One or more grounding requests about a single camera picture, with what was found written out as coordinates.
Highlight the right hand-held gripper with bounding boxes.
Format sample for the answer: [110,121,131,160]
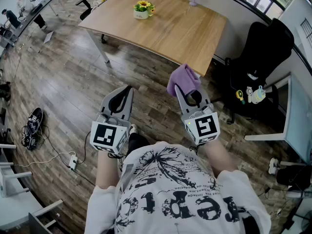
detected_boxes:
[174,84,221,146]

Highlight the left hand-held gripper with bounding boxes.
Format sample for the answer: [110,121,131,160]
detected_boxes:
[89,85,135,155]

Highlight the purple cloth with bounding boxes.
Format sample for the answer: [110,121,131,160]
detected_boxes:
[166,63,202,98]

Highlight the sunflower bouquet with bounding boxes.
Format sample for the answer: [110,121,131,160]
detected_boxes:
[133,0,156,20]

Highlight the person's right forearm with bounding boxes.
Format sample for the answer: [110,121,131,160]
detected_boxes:
[194,139,239,178]

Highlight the person's left forearm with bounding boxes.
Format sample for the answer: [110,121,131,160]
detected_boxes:
[96,150,125,190]

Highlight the person's black trousers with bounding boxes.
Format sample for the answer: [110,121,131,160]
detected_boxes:
[126,131,151,156]

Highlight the small yellow handheld fan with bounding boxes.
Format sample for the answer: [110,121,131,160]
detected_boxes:
[235,89,246,105]

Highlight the mint green cup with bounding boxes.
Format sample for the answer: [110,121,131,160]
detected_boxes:
[251,85,268,105]

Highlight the white table leg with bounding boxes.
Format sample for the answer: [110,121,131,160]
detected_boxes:
[86,29,110,64]

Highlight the white power strip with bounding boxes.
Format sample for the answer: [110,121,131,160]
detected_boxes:
[68,155,79,171]

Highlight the black high-back office chair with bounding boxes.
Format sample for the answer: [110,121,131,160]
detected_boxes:
[218,18,296,126]

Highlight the person's white printed t-shirt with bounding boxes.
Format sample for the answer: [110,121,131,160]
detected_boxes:
[84,141,272,234]

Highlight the white paper sheet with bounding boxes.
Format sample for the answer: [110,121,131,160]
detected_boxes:
[43,31,55,44]

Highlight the black swivel chair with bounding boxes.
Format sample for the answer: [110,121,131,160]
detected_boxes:
[75,0,98,22]

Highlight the white desk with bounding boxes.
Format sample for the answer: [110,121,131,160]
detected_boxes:
[244,73,312,166]

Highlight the long black desk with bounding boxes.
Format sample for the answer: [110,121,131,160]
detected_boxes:
[0,0,60,49]

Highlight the black device with cables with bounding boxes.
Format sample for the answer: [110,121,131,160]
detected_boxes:
[20,107,45,151]

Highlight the white metal frame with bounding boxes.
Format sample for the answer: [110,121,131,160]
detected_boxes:
[0,142,64,232]

